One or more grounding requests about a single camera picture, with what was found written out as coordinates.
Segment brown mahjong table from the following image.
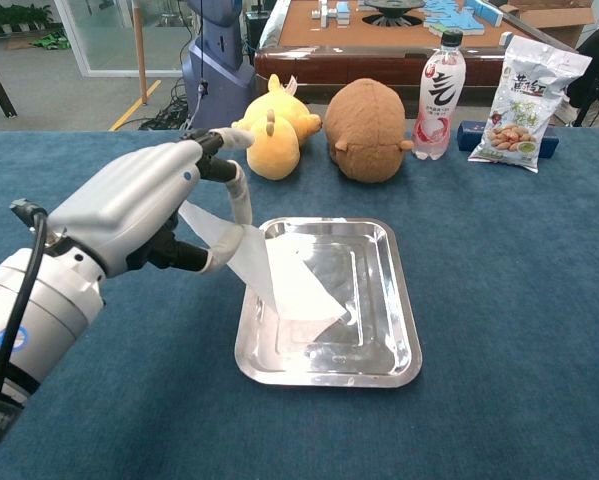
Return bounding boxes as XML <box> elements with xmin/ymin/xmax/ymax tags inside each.
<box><xmin>253</xmin><ymin>0</ymin><xmax>580</xmax><ymax>106</ymax></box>

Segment white blue tile cluster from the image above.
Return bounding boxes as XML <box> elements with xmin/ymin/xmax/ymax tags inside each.
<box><xmin>311</xmin><ymin>0</ymin><xmax>353</xmax><ymax>26</ymax></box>

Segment blue mahjong tile pile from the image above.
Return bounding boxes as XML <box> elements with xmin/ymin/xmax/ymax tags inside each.
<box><xmin>423</xmin><ymin>0</ymin><xmax>483</xmax><ymax>37</ymax></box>

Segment wooden pole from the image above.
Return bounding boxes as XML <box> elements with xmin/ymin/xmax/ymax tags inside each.
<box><xmin>131</xmin><ymin>0</ymin><xmax>149</xmax><ymax>105</ymax></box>

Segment blue grey machine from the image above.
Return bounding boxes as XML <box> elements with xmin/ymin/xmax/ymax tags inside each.
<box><xmin>181</xmin><ymin>0</ymin><xmax>256</xmax><ymax>130</ymax></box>

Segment green floor object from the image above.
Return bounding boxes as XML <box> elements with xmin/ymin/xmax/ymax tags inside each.
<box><xmin>31</xmin><ymin>30</ymin><xmax>71</xmax><ymax>51</ymax></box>

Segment black mahjong table dome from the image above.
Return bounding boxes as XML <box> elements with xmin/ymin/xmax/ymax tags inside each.
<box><xmin>362</xmin><ymin>0</ymin><xmax>426</xmax><ymax>27</ymax></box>

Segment white paper towel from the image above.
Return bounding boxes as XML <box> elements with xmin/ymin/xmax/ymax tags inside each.
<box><xmin>177</xmin><ymin>200</ymin><xmax>349</xmax><ymax>322</ymax></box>

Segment stainless steel tray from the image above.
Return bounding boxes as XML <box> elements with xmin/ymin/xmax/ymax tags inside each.
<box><xmin>234</xmin><ymin>216</ymin><xmax>424</xmax><ymax>389</ymax></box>

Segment brown plush toy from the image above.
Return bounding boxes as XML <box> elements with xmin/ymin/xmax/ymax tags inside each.
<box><xmin>323</xmin><ymin>77</ymin><xmax>415</xmax><ymax>184</ymax></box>

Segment dark blue box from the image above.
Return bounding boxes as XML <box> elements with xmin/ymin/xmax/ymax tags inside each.
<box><xmin>455</xmin><ymin>120</ymin><xmax>561</xmax><ymax>159</ymax></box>

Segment white framed glass partition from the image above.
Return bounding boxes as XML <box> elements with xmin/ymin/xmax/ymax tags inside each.
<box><xmin>53</xmin><ymin>0</ymin><xmax>200</xmax><ymax>79</ymax></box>

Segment white snack bag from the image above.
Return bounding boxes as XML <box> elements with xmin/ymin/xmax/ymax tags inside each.
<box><xmin>467</xmin><ymin>34</ymin><xmax>593</xmax><ymax>174</ymax></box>

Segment yellow plush toy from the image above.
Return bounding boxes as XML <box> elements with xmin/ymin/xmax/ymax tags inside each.
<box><xmin>230</xmin><ymin>73</ymin><xmax>323</xmax><ymax>181</ymax></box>

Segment person in black clothes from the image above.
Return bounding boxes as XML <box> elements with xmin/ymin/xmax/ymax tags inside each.
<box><xmin>566</xmin><ymin>22</ymin><xmax>599</xmax><ymax>126</ymax></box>

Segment cardboard box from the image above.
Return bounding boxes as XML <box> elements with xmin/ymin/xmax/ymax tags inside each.
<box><xmin>498</xmin><ymin>0</ymin><xmax>595</xmax><ymax>49</ymax></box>

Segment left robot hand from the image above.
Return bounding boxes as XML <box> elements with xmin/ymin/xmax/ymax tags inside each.
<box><xmin>46</xmin><ymin>127</ymin><xmax>255</xmax><ymax>279</ymax></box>

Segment pink drink bottle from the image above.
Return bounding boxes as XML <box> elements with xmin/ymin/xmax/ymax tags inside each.
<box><xmin>411</xmin><ymin>28</ymin><xmax>467</xmax><ymax>161</ymax></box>

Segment blue mahjong tile row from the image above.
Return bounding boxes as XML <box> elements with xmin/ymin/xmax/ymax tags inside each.
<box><xmin>466</xmin><ymin>0</ymin><xmax>504</xmax><ymax>27</ymax></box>

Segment green potted plants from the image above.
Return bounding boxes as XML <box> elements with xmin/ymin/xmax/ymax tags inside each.
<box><xmin>0</xmin><ymin>3</ymin><xmax>54</xmax><ymax>36</ymax></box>

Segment black floor cable bundle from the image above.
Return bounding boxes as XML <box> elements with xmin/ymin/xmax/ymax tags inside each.
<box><xmin>138</xmin><ymin>79</ymin><xmax>200</xmax><ymax>131</ymax></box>

